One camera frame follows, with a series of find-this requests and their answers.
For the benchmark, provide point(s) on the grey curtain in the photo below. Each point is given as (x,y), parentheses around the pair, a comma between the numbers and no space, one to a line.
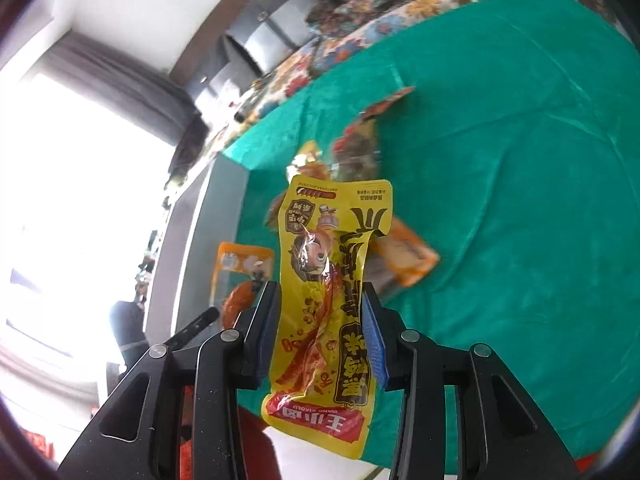
(125,75)

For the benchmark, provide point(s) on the long yellow red snack packet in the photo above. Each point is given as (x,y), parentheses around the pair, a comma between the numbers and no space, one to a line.
(305,158)

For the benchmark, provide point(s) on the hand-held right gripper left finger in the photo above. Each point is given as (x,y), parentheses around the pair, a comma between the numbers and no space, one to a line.
(267,330)

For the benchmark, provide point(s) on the clear dried longan bag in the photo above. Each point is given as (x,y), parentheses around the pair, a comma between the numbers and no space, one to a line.
(357,150)

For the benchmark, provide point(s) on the red cloth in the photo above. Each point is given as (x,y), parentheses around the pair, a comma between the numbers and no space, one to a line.
(255,445)

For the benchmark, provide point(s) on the green cloth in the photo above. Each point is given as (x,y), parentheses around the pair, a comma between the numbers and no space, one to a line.
(500,185)

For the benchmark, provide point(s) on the floral bedsheet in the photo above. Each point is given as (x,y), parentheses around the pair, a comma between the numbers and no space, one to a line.
(390,20)

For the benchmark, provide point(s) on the grey rectangular storage box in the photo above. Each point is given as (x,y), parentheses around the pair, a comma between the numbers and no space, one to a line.
(200,240)

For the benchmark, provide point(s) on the grey two-tone pillow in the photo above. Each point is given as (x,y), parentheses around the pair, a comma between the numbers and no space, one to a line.
(215,85)
(272,40)

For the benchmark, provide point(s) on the orange sausage snack packet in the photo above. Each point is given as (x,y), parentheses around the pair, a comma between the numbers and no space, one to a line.
(245,262)

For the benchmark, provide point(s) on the dark chair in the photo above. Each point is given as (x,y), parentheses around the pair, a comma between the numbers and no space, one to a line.
(192,140)

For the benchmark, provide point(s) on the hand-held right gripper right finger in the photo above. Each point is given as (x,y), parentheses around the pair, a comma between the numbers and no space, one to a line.
(372,340)

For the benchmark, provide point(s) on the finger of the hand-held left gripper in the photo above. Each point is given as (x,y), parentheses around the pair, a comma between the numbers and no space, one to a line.
(197,325)

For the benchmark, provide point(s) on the yellow cartoon snack packet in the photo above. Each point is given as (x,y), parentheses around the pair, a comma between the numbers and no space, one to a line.
(320,270)

